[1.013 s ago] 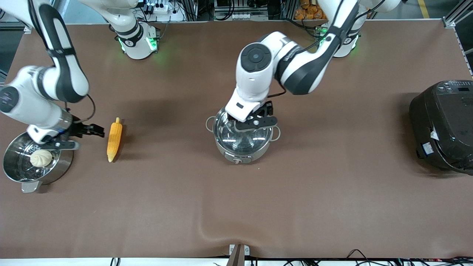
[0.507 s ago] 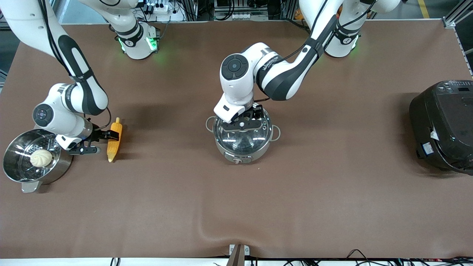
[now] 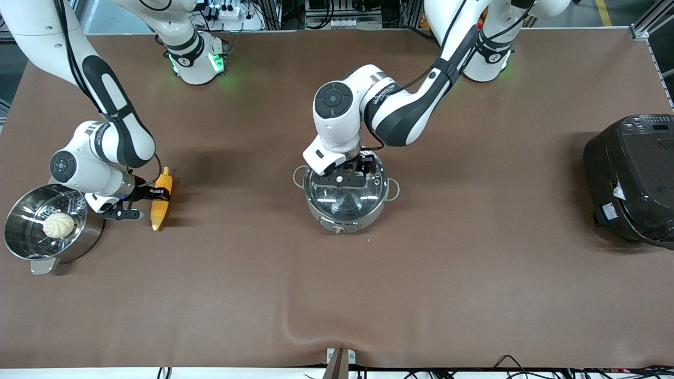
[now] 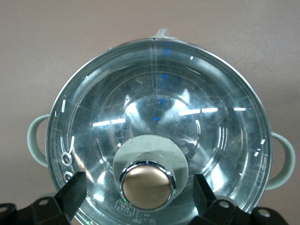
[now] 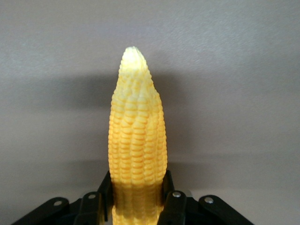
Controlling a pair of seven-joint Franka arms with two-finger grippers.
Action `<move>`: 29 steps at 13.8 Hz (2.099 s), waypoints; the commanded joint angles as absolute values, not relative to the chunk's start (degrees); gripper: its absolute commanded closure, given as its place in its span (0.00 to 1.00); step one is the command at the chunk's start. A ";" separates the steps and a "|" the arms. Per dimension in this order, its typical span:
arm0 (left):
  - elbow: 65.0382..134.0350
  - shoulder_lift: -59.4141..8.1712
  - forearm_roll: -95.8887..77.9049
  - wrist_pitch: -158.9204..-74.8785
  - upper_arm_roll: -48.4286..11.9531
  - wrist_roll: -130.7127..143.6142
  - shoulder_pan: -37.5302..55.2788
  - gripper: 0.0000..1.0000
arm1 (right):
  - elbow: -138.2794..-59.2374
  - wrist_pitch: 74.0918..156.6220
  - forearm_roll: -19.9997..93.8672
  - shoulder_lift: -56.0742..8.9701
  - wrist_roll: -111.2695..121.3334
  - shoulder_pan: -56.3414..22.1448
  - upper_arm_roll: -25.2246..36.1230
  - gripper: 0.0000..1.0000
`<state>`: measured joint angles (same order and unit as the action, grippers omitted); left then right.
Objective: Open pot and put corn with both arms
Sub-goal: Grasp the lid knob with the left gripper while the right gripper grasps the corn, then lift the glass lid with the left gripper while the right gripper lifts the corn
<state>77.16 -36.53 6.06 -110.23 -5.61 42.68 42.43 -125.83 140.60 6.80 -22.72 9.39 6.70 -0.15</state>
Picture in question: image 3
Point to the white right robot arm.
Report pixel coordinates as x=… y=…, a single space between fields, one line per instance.
x=116 y=137

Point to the glass pot lid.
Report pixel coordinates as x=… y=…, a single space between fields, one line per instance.
x=342 y=202

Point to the black rice cooker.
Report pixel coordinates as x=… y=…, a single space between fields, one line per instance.
x=632 y=179

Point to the metal bracket at mat edge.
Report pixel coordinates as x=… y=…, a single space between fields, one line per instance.
x=340 y=358

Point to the yellow corn cob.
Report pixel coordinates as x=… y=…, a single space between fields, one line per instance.
x=161 y=210

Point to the stainless steel steamer pot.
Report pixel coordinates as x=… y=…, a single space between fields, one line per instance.
x=89 y=231

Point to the white power strip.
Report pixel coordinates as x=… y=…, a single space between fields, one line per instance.
x=231 y=13

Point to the brown table mat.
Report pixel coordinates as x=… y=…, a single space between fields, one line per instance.
x=337 y=295

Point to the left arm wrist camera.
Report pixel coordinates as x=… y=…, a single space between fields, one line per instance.
x=339 y=180

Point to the white steamed bun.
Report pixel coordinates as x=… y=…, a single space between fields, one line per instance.
x=58 y=225

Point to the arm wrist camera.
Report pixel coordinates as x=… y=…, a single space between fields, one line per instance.
x=339 y=180
x=124 y=215

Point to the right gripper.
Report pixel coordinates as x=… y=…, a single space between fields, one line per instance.
x=141 y=192

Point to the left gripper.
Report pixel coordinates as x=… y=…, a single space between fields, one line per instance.
x=364 y=162

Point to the aluminium frame post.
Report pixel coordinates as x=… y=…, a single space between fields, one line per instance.
x=650 y=21

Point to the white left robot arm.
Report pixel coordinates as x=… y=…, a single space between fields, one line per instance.
x=400 y=113

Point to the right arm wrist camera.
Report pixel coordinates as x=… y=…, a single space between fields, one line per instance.
x=124 y=215

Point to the silver electric cooking pot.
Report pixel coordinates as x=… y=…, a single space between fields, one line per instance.
x=339 y=226

